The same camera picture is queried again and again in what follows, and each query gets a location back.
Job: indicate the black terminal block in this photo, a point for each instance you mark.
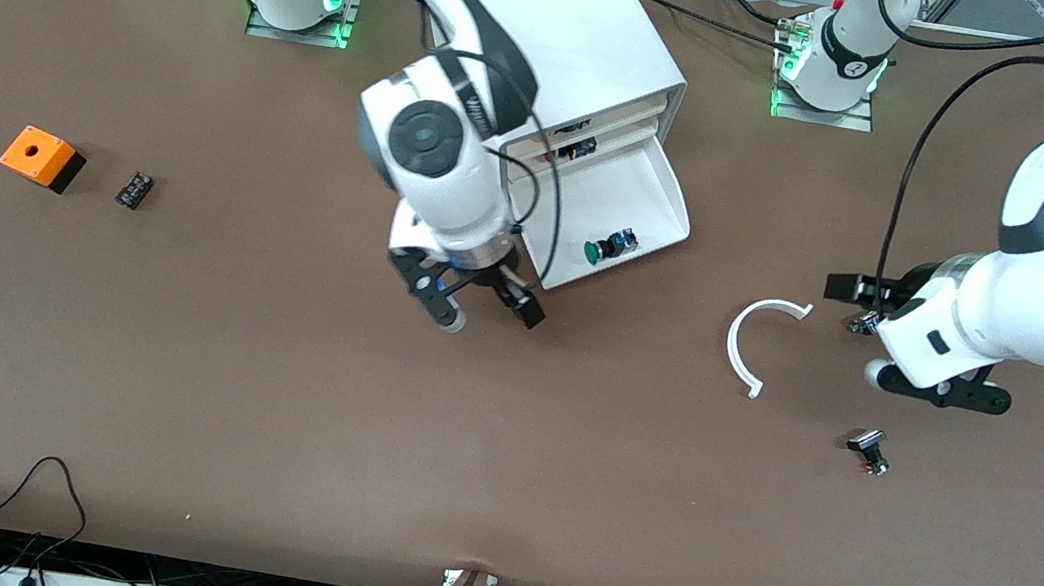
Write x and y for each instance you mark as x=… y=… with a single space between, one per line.
x=135 y=190

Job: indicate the green mushroom push button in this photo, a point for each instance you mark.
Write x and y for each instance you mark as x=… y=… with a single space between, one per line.
x=596 y=252

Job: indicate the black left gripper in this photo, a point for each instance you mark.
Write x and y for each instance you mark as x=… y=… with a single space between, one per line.
x=913 y=280

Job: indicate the orange button enclosure box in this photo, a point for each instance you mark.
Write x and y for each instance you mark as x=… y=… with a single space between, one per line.
x=36 y=153

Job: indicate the black pushbutton with square white cap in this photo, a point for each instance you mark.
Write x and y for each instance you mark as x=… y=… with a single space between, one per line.
x=866 y=441

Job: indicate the upper metal button part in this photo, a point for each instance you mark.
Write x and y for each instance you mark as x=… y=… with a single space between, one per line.
x=865 y=325

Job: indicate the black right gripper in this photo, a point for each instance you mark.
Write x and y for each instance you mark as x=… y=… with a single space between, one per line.
x=491 y=279

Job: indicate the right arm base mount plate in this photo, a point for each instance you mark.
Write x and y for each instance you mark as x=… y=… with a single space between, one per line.
x=314 y=36

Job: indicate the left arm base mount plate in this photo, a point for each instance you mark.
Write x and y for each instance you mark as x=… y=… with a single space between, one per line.
x=847 y=122

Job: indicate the white semicircular plastic bracket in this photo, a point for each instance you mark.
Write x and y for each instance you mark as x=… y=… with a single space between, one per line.
x=732 y=344

